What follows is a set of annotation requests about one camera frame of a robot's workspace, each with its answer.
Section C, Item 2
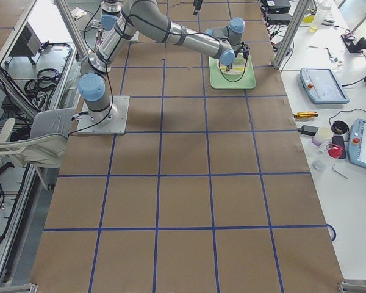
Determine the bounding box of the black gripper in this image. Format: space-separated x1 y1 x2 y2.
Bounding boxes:
227 42 250 68

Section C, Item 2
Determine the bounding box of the white round plate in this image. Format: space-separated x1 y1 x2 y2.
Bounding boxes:
220 55 247 76

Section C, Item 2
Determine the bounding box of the mint green tray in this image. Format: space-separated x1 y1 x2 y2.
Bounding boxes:
208 51 256 89

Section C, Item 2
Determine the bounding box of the blue teach pendant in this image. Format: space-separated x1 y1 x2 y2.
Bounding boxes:
348 119 366 168
300 68 350 104

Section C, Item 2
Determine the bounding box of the yellow orange tool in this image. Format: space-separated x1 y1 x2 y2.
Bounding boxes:
293 111 319 119

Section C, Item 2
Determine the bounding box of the black power adapter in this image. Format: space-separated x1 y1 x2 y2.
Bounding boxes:
298 125 318 136

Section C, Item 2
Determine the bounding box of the white cup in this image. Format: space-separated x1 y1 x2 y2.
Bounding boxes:
312 127 333 147

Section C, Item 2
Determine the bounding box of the red round object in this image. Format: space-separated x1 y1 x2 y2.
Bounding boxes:
326 143 344 159

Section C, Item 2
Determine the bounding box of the grey office chair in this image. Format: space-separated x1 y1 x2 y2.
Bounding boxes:
0 107 76 190

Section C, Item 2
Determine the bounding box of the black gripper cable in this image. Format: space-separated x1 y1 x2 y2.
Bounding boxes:
218 45 251 84

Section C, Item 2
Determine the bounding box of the aluminium frame post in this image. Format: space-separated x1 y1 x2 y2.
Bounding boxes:
273 0 309 70

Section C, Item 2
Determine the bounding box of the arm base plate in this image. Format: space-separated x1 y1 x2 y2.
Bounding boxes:
76 95 130 135
126 31 140 43

